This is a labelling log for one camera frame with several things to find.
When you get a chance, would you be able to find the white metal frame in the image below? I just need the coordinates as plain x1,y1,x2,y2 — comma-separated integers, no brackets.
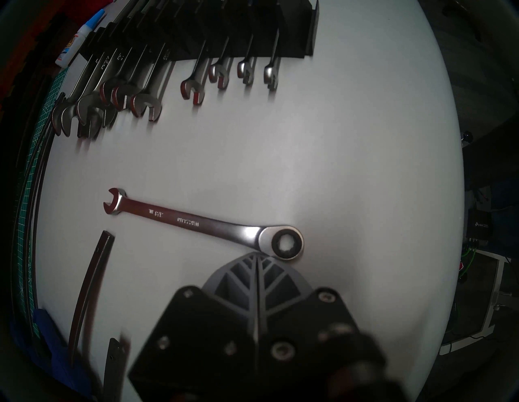
440,249,511,356

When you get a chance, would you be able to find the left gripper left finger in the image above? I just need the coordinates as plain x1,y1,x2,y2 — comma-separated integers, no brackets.
128,252,260,402

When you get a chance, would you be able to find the black wrench holder case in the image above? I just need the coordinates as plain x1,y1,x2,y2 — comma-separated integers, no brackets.
81,0,321,61

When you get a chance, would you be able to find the small black network box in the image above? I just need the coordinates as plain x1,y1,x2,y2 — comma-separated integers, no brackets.
466,209,493,244

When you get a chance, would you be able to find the blue bar clamp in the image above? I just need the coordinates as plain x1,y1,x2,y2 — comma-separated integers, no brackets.
10,230,132,402

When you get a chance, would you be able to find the white glue bottle blue cap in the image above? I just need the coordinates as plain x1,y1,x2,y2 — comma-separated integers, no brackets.
55,9,107,68

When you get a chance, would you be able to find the small chrome ratcheting wrench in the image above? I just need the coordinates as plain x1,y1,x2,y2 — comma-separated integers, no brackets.
264,30,282,92

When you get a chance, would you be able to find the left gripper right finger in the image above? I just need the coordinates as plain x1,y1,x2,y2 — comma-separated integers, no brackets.
258,252,365,365

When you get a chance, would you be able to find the medium chrome ratcheting wrench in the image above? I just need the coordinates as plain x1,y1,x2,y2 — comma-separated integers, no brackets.
103,187,305,261

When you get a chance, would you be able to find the green cutting mat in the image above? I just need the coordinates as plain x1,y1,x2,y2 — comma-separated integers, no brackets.
11,65,73,341

